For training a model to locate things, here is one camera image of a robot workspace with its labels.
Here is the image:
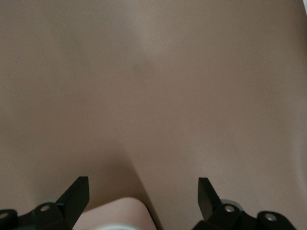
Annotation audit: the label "pink plastic box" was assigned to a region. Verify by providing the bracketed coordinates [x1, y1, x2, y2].
[71, 196, 151, 230]

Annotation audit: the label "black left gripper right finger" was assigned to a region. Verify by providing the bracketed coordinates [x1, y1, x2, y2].
[191, 177, 295, 230]

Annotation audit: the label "white box lid grey clips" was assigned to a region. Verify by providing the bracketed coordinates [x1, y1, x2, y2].
[94, 223, 144, 230]

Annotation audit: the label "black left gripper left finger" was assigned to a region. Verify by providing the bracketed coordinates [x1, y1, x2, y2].
[0, 176, 90, 230]

